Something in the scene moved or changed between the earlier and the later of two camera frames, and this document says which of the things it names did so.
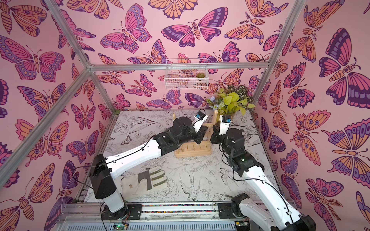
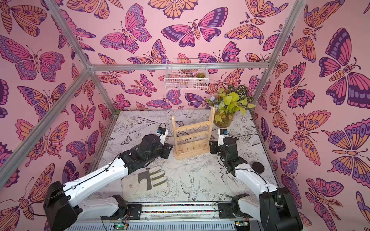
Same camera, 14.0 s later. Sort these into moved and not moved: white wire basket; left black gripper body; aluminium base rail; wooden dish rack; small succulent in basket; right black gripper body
Moved: right black gripper body; left black gripper body
Not moved: white wire basket; wooden dish rack; small succulent in basket; aluminium base rail
